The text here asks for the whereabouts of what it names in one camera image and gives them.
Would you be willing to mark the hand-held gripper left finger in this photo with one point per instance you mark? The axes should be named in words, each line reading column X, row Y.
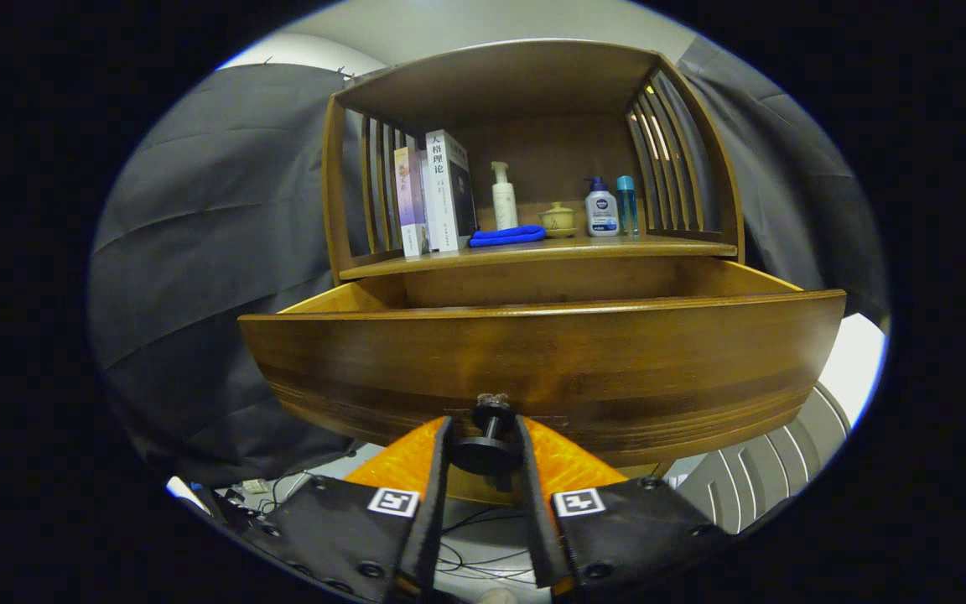
column 433, row 520

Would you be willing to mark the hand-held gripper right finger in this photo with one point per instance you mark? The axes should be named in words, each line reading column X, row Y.
column 536, row 537

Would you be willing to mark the wooden drawer with black knob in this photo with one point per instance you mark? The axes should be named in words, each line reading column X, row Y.
column 533, row 361

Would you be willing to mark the wooden countertop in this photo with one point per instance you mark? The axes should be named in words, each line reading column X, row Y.
column 600, row 247

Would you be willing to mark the brown wooden cabinet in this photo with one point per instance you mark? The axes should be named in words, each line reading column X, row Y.
column 533, row 75

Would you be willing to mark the grey ribbed panel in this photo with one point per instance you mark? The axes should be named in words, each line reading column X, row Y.
column 768, row 470

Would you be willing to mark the blue folded cloth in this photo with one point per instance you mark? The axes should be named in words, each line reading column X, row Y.
column 504, row 236

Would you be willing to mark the yellow ceramic lidded cup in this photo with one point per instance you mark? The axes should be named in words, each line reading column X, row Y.
column 558, row 221

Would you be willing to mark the purple book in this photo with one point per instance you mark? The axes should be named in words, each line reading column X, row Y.
column 410, row 201

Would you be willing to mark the white pump bottle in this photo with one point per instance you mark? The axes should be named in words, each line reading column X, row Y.
column 504, row 205

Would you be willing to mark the white and black book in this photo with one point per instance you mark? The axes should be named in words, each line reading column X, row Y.
column 441, row 193

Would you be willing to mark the white bottle with blue cap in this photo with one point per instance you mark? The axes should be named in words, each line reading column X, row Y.
column 602, row 214

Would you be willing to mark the teal slim bottle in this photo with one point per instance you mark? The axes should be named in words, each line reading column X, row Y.
column 627, row 205

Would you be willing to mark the black backdrop cloth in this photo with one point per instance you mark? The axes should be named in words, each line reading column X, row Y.
column 198, row 252

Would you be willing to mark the white table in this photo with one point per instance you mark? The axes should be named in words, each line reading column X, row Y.
column 856, row 369

